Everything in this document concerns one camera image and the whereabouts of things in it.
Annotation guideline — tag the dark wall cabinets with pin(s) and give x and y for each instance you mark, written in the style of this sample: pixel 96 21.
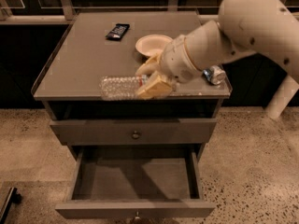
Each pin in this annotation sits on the dark wall cabinets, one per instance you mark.
pixel 24 50

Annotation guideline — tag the grey top drawer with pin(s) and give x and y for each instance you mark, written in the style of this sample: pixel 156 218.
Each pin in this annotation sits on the grey top drawer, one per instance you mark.
pixel 87 132

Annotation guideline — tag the dark blue snack bar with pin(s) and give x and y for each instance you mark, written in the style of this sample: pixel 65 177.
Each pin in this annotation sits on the dark blue snack bar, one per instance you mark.
pixel 118 32

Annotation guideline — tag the round metal top knob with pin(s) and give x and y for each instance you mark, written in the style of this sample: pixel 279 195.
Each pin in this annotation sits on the round metal top knob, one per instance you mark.
pixel 135 135

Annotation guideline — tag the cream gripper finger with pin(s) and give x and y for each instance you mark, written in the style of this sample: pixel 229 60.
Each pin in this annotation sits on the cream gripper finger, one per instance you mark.
pixel 151 65
pixel 156 85

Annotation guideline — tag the white cylindrical post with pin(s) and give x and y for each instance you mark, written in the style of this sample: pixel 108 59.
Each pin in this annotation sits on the white cylindrical post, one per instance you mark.
pixel 285 92

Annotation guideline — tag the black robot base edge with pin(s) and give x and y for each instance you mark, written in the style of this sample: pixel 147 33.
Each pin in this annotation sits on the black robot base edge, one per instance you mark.
pixel 12 196

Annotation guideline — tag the crushed silver blue can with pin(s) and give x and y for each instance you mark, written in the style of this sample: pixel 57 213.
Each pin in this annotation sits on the crushed silver blue can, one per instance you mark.
pixel 214 75

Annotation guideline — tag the round metal middle knob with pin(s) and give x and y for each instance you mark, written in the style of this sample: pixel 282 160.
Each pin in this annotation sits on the round metal middle knob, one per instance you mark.
pixel 137 216

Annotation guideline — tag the grey open middle drawer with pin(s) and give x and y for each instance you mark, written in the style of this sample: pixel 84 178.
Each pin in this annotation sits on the grey open middle drawer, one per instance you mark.
pixel 158 183

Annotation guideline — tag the round metal knob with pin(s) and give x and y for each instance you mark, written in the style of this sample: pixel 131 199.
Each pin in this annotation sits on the round metal knob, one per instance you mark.
pixel 135 135
pixel 137 216

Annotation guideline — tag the white paper bowl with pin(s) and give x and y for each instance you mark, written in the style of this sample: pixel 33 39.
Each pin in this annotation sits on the white paper bowl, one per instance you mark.
pixel 150 45

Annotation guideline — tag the clear plastic water bottle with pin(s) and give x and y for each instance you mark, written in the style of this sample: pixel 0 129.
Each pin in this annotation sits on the clear plastic water bottle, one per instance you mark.
pixel 121 88

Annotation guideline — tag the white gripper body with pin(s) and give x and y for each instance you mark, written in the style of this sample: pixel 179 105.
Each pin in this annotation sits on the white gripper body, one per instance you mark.
pixel 176 59

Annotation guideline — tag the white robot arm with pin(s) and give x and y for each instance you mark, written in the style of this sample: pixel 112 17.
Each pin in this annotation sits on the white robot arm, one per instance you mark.
pixel 243 27

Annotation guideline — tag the grey drawer cabinet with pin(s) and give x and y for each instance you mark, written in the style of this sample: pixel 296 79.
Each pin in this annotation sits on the grey drawer cabinet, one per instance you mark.
pixel 68 85

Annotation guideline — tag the metal railing frame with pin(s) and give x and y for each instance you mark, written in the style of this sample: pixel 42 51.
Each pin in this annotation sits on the metal railing frame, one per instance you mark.
pixel 64 11

